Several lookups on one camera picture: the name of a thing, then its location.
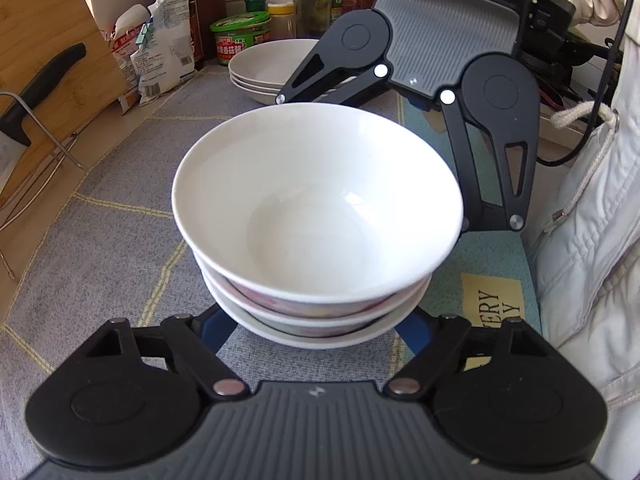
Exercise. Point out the green cap small jar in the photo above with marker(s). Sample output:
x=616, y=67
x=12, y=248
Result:
x=255, y=5

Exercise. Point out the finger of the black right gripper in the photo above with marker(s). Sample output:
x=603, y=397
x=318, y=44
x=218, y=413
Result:
x=347, y=65
x=496, y=95

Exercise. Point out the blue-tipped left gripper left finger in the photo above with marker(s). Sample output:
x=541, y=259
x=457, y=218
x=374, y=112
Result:
x=193, y=342

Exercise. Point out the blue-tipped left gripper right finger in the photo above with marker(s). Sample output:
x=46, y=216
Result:
x=437, y=345

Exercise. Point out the white plastic food bag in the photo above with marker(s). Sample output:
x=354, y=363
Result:
x=156, y=60

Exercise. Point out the white shallow bowl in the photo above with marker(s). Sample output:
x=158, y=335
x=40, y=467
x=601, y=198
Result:
x=334, y=333

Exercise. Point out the grey checked table cloth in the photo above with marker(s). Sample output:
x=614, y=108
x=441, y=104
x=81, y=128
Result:
x=115, y=252

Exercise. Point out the white plate underneath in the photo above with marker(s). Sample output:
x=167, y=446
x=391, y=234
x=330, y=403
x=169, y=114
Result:
x=254, y=87

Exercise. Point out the clear bottle red cap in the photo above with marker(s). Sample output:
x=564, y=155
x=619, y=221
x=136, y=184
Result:
x=312, y=18

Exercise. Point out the metal wire board stand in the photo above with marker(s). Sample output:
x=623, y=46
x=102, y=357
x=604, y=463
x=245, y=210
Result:
x=37, y=180

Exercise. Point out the black-handled kitchen knife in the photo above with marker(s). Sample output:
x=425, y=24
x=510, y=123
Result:
x=14, y=140

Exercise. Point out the white bowl pink flowers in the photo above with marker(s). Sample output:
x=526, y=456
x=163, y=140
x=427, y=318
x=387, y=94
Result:
x=294, y=313
x=317, y=202

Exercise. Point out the red white food packet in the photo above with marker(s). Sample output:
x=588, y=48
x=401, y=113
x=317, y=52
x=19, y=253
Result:
x=122, y=42

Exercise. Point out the white jacket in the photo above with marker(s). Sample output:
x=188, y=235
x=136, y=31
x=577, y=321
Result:
x=584, y=252

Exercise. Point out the green lidded sauce tub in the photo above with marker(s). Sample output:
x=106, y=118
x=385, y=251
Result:
x=240, y=32

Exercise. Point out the yellow lidded spice jar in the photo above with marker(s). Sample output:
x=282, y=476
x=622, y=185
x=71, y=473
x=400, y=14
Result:
x=282, y=20

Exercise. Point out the bamboo cutting board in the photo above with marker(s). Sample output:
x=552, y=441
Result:
x=33, y=32

